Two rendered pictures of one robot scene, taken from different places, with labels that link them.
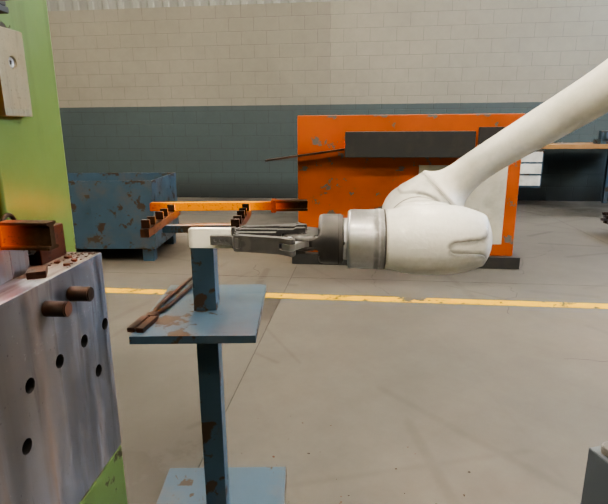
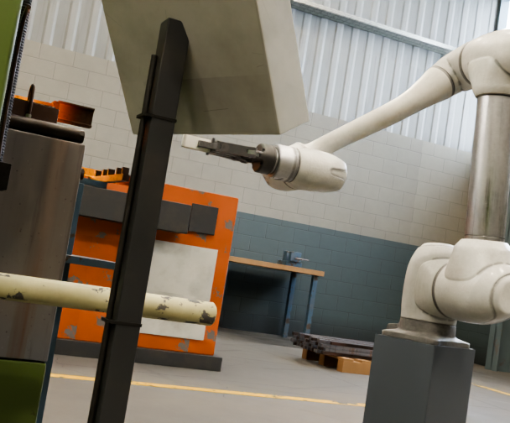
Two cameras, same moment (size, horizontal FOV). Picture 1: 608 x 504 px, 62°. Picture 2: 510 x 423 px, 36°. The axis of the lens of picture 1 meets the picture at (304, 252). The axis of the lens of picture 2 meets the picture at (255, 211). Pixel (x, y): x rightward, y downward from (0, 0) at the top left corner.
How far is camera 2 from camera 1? 1.38 m
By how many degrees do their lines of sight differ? 34
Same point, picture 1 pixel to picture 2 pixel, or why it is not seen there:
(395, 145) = (102, 204)
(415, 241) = (314, 164)
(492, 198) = (199, 284)
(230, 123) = not seen: outside the picture
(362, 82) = not seen: hidden behind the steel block
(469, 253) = (338, 176)
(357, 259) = (283, 169)
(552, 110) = (372, 117)
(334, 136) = not seen: hidden behind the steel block
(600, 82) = (395, 106)
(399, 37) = (70, 96)
